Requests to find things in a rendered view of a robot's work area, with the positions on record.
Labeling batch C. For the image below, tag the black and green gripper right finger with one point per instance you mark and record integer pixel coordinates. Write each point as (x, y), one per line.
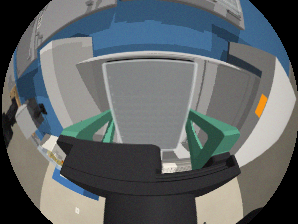
(221, 138)

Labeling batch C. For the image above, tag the blue bench mat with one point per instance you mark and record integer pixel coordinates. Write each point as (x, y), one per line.
(152, 25)

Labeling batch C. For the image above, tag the white button box with green key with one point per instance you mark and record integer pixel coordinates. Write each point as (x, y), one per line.
(25, 116)

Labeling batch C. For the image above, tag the white multiwell plate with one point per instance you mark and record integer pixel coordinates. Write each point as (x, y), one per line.
(232, 5)

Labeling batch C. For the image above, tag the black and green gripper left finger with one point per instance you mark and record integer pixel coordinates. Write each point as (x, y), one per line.
(86, 128)

